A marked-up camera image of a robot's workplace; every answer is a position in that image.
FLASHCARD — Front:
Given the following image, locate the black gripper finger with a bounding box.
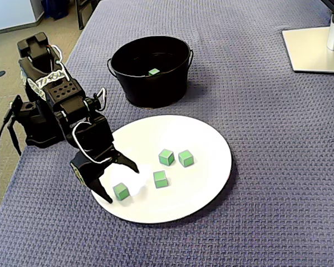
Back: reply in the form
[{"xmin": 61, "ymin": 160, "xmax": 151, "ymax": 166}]
[
  {"xmin": 85, "ymin": 177, "xmax": 114, "ymax": 204},
  {"xmin": 112, "ymin": 152, "xmax": 140, "ymax": 173}
]

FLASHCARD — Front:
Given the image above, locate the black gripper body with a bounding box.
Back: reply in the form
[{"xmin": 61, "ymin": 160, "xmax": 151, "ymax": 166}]
[{"xmin": 68, "ymin": 115, "xmax": 120, "ymax": 186}]

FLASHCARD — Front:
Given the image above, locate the white round plate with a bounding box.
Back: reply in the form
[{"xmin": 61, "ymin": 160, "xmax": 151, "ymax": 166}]
[{"xmin": 91, "ymin": 115, "xmax": 233, "ymax": 225}]

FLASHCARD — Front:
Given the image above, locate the black metal bucket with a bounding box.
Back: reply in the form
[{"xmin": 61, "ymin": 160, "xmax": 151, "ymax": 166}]
[{"xmin": 106, "ymin": 35, "xmax": 195, "ymax": 109}]

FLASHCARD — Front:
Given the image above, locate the blue bin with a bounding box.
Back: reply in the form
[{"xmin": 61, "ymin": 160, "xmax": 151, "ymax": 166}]
[{"xmin": 41, "ymin": 0, "xmax": 71, "ymax": 19}]

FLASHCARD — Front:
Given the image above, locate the blue-grey woven table cloth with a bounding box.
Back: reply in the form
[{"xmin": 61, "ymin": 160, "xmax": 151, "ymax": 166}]
[{"xmin": 0, "ymin": 0, "xmax": 334, "ymax": 267}]

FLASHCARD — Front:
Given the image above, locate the white monitor stand base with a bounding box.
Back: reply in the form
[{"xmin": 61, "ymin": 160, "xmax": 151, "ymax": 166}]
[{"xmin": 281, "ymin": 26, "xmax": 334, "ymax": 74}]

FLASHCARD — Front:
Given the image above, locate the white servo cable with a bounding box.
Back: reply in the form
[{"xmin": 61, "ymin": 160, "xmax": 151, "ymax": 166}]
[{"xmin": 71, "ymin": 121, "xmax": 112, "ymax": 165}]

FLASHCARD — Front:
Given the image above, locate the thin black cable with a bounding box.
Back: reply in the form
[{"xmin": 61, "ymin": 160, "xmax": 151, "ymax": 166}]
[{"xmin": 7, "ymin": 118, "xmax": 23, "ymax": 156}]

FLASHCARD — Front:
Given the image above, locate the dark chair frame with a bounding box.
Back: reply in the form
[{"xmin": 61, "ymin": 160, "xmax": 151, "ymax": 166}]
[{"xmin": 74, "ymin": 0, "xmax": 101, "ymax": 31}]

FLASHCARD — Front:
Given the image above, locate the white wall panel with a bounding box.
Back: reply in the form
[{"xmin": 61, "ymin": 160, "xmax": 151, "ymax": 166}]
[{"xmin": 0, "ymin": 0, "xmax": 42, "ymax": 36}]

